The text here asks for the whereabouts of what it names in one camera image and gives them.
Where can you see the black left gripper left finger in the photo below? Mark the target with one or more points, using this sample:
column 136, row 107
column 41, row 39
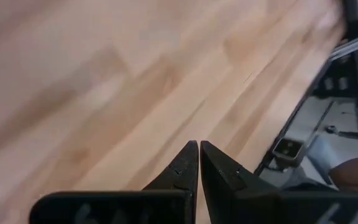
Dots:
column 120, row 208

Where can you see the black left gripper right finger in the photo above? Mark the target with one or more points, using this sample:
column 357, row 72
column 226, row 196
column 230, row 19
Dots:
column 259, row 208

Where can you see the brown rounded object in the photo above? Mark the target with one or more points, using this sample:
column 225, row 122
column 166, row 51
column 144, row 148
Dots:
column 356, row 172

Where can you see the metal bracket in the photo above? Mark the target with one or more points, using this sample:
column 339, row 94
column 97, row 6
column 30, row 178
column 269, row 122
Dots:
column 287, row 150

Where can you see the aluminium frame rail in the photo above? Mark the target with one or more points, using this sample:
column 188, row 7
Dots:
column 356, row 45

